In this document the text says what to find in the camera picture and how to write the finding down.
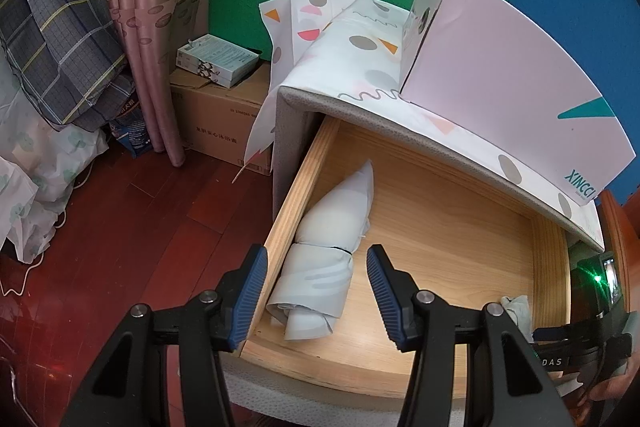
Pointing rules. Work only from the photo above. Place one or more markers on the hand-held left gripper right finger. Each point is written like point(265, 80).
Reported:
point(385, 297)

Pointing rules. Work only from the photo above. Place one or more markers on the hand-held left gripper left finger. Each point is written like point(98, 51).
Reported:
point(250, 297)

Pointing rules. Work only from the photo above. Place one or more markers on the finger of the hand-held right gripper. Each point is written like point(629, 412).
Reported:
point(570, 332)

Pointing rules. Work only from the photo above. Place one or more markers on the light blue underwear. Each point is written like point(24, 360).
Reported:
point(517, 309)

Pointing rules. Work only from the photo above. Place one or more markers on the wooden drawer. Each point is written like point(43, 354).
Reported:
point(440, 232)

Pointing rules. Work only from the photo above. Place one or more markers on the pale blue underwear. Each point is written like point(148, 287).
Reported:
point(325, 227)

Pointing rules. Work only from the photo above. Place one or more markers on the white cardboard box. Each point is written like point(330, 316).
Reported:
point(500, 82)

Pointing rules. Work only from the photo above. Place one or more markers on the person's right hand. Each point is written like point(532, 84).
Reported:
point(615, 387)

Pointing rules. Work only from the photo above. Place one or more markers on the brown wooden furniture panel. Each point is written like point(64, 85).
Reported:
point(620, 227)

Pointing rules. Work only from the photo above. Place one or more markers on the brown cardboard box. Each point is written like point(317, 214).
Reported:
point(215, 127)

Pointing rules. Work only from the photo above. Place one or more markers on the blue packet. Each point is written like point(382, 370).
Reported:
point(131, 132)

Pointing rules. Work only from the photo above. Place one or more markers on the pale green small box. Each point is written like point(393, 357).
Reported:
point(210, 74)
point(220, 52)

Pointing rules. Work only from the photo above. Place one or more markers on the white patterned cloth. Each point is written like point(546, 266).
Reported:
point(360, 57)

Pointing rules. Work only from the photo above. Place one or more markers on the white floral bedding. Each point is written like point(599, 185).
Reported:
point(40, 167)

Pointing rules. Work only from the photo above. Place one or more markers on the pink leaf-print curtain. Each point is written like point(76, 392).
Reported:
point(150, 32)

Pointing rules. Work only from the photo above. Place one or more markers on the plaid bedding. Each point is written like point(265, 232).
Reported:
point(65, 32)

